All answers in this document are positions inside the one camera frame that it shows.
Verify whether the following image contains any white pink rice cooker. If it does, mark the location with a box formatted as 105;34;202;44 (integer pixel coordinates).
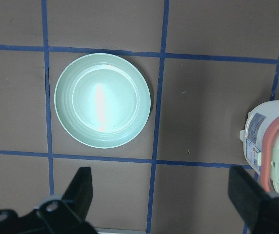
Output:
239;100;279;193

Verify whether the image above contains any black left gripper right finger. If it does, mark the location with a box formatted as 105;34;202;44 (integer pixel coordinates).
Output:
228;166;279;234

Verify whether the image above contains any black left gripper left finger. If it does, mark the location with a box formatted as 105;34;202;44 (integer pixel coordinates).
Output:
0;167;97;234

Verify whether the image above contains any light green plate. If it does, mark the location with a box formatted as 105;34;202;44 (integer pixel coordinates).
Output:
54;53;151;149

